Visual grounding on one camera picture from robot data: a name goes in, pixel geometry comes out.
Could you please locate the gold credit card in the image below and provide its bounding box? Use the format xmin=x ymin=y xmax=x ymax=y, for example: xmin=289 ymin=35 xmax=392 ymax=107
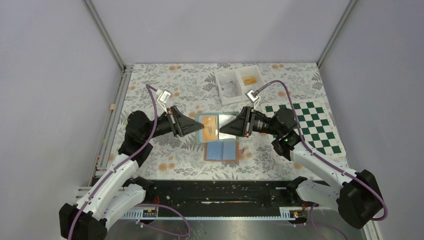
xmin=241 ymin=75 xmax=257 ymax=86

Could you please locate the green white chessboard mat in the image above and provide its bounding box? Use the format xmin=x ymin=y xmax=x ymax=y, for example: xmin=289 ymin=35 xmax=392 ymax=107
xmin=263 ymin=98 xmax=346 ymax=158

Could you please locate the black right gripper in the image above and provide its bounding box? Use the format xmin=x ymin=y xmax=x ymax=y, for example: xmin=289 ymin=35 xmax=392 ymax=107
xmin=220 ymin=106 xmax=282 ymax=138

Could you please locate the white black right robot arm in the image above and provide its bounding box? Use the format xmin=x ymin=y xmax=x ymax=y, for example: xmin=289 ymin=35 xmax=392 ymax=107
xmin=219 ymin=106 xmax=388 ymax=229

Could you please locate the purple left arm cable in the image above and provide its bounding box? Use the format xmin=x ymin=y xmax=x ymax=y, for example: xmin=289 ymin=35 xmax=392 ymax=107
xmin=67 ymin=83 xmax=191 ymax=240

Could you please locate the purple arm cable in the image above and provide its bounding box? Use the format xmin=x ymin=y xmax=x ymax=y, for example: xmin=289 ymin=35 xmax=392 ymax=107
xmin=67 ymin=83 xmax=191 ymax=240
xmin=256 ymin=80 xmax=388 ymax=240

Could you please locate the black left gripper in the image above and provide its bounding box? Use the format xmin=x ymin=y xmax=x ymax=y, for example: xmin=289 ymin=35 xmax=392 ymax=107
xmin=143 ymin=105 xmax=205 ymax=141

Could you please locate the white two-compartment plastic bin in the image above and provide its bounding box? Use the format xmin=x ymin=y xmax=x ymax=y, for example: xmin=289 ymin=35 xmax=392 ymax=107
xmin=214 ymin=65 xmax=265 ymax=105

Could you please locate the floral tablecloth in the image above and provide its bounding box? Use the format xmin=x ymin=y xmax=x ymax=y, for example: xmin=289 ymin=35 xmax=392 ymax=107
xmin=107 ymin=62 xmax=354 ymax=181

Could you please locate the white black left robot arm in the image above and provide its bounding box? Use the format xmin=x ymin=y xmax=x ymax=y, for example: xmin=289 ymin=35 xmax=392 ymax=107
xmin=59 ymin=106 xmax=204 ymax=240

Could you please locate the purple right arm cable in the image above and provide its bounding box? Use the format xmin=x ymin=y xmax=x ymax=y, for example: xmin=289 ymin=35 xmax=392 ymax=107
xmin=256 ymin=80 xmax=388 ymax=240

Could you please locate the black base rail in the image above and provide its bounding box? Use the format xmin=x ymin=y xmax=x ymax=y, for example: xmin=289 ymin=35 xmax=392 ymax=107
xmin=89 ymin=178 xmax=319 ymax=221

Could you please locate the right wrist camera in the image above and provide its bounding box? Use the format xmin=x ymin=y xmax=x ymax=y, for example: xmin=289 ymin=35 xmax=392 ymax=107
xmin=245 ymin=89 xmax=262 ymax=110

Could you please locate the white VIP credit card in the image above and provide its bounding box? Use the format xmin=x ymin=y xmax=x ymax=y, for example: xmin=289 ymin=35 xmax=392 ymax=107
xmin=220 ymin=81 xmax=238 ymax=98

